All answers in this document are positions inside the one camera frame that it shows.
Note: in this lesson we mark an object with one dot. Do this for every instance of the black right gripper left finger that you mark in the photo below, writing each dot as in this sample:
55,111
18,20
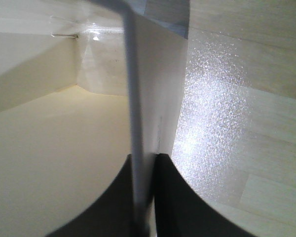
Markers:
110,215

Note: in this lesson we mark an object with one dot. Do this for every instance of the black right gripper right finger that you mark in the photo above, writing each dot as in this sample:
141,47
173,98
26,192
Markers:
180,212

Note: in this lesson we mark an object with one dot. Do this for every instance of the white trash bin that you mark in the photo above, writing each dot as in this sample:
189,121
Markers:
84,84

